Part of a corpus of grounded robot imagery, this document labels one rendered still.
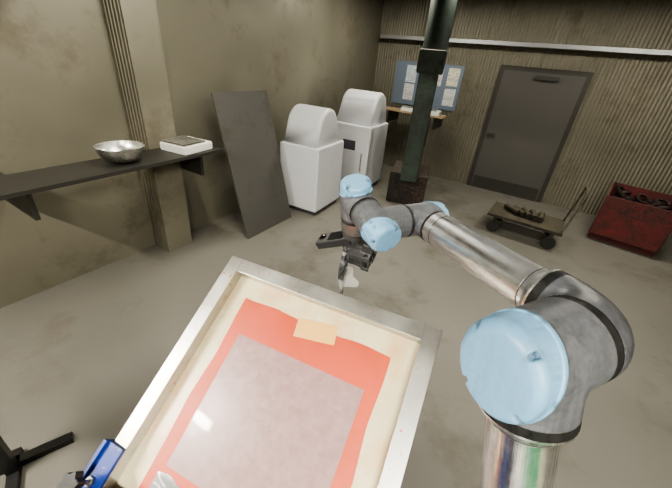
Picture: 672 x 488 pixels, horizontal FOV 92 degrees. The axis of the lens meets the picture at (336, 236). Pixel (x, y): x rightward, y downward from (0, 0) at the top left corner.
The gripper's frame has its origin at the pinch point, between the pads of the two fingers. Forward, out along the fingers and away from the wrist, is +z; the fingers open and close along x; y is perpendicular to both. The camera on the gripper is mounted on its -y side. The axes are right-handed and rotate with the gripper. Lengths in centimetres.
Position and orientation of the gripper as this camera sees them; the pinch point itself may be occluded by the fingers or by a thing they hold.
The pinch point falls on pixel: (349, 274)
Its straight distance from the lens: 100.7
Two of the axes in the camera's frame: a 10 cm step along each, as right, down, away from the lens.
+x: 4.2, -6.5, 6.4
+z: 0.4, 7.2, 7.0
